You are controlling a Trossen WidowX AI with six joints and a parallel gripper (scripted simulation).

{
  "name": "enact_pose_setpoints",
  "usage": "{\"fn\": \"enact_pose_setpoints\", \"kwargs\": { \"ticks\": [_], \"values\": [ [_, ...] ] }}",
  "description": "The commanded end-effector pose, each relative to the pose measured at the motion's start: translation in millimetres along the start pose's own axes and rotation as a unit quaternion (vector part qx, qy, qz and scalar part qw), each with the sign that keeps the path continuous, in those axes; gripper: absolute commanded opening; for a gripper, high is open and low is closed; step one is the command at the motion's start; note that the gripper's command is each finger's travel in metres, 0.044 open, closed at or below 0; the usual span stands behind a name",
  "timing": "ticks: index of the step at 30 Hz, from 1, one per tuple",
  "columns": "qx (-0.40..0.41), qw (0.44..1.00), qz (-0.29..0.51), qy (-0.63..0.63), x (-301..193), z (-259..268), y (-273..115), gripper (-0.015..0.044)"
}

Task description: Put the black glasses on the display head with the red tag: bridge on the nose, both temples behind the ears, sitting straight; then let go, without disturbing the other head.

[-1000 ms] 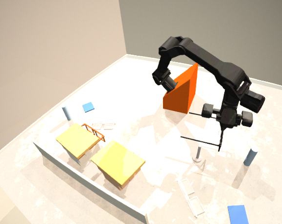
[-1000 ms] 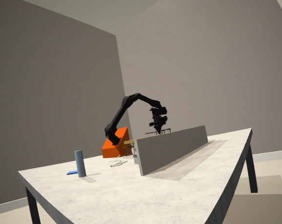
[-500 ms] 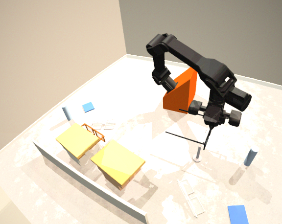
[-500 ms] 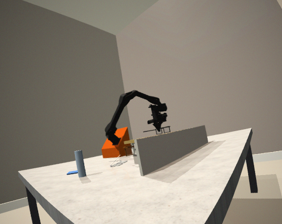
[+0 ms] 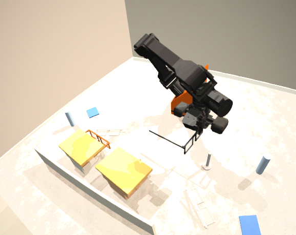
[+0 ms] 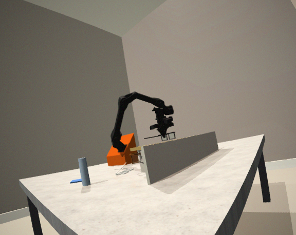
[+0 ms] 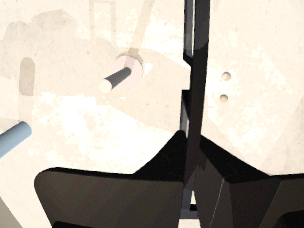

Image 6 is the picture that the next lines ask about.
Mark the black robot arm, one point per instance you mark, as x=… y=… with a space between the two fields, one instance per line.
x=123 y=103

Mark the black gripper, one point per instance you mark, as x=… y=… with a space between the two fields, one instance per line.
x=162 y=128

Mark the grey rectangular panel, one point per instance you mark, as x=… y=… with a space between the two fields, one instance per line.
x=164 y=159

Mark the black glasses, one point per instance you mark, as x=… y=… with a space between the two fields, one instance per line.
x=171 y=136

